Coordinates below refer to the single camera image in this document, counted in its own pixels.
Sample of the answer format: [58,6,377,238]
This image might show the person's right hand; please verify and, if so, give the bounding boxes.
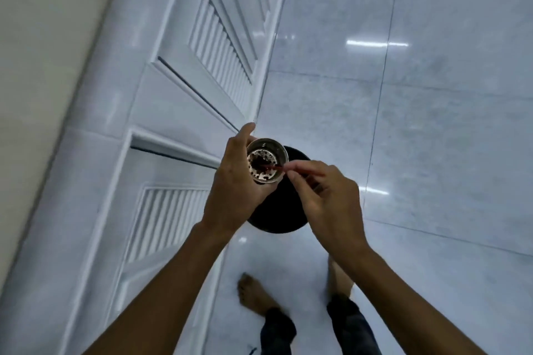
[284,159,372,263]

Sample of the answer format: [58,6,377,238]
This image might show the person's left hand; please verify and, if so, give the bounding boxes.
[202,122,279,235]

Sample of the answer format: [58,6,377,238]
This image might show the thin red stick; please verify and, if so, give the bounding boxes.
[266,163,326,179]

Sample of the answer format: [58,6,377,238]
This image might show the round metal sink strainer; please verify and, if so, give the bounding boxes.
[246,138,290,186]

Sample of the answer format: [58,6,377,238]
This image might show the person's right forearm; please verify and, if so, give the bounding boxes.
[329,242,489,355]

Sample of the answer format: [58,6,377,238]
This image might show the person's left forearm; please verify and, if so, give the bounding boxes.
[81,221,230,355]

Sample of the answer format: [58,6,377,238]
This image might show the black round waste bin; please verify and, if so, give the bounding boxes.
[247,145,314,235]

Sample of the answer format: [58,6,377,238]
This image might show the person's right leg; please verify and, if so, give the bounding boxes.
[326,254,355,303]

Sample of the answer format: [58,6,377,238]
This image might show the person's left foot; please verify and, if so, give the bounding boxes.
[237,272,285,320]

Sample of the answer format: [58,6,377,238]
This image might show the dark trousers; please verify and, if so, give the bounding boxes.
[260,293,382,355]

